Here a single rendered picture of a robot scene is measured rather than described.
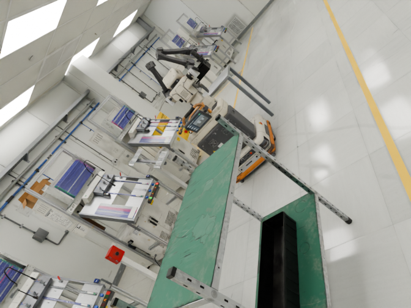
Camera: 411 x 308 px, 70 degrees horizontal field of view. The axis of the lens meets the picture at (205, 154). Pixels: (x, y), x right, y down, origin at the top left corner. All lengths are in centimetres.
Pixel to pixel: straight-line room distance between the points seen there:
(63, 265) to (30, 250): 51
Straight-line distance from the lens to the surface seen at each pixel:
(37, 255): 522
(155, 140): 463
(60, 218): 414
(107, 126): 487
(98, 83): 686
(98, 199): 396
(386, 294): 180
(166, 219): 419
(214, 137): 313
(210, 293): 102
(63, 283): 343
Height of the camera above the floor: 147
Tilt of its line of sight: 16 degrees down
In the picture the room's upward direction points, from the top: 54 degrees counter-clockwise
